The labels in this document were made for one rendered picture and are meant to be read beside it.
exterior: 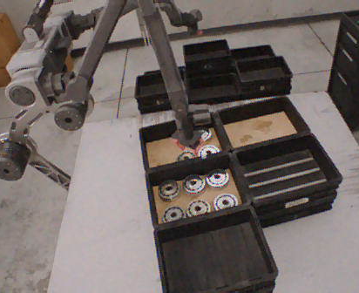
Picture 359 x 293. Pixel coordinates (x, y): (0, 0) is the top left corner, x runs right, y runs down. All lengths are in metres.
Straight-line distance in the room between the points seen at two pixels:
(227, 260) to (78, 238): 0.74
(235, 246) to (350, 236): 0.53
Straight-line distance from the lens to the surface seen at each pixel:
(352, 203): 1.68
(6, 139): 1.94
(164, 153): 1.67
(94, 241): 1.63
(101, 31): 1.07
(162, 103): 2.54
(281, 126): 1.77
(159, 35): 1.06
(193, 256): 1.33
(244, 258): 1.32
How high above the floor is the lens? 2.02
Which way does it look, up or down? 45 degrees down
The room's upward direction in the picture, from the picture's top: 12 degrees counter-clockwise
